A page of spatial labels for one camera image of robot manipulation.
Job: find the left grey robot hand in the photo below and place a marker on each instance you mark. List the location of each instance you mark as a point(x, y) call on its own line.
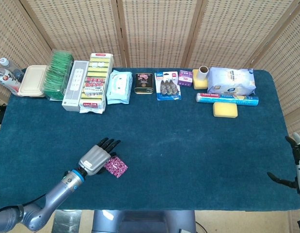
point(95, 159)

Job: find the pink patterned packet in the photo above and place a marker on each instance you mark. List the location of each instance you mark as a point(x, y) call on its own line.
point(117, 167)

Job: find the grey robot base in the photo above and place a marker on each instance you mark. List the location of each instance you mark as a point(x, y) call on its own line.
point(145, 222)

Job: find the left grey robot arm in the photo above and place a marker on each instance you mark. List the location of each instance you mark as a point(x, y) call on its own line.
point(57, 194)

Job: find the long white cardboard box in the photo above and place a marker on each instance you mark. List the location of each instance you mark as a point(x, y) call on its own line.
point(72, 97)

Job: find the shiny metal plate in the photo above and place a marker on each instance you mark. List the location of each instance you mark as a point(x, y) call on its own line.
point(67, 222)

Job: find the light blue wet wipes pack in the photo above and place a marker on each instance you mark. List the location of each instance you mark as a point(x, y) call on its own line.
point(119, 87)

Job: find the yellow sponge multipack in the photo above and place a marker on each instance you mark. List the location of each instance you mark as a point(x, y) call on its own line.
point(96, 82)

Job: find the teal table cloth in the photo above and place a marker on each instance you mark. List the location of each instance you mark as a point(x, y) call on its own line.
point(176, 150)

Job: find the black gold meat can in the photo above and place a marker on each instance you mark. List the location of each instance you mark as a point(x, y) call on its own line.
point(144, 83)

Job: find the clear box green tea bags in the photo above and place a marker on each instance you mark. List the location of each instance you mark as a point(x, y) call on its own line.
point(55, 77)

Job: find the oblong yellow sponge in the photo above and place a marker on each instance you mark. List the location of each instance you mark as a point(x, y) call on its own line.
point(225, 110)

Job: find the beige lidded food container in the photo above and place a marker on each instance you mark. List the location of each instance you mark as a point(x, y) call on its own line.
point(31, 81)

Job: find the blue blister pack of hooks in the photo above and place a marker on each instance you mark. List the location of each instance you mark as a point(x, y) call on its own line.
point(168, 86)

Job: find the blue food wrap roll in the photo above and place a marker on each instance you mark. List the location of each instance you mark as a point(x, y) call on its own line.
point(227, 99)

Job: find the large white tissue pack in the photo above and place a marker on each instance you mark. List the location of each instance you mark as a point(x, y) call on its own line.
point(232, 81)

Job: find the white bottle red label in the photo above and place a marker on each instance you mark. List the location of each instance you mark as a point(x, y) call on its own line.
point(6, 81)

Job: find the small purple box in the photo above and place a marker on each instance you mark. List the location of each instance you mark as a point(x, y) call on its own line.
point(185, 78)

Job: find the clear bottle white cap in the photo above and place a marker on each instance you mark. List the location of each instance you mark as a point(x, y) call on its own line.
point(9, 66)

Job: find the square yellow sponge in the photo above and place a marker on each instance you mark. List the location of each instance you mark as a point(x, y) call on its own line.
point(197, 83)

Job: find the white paper roll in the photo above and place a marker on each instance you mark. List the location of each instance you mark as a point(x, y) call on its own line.
point(203, 72)

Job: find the wicker folding screen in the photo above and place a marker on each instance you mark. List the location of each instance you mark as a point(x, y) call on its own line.
point(159, 31)

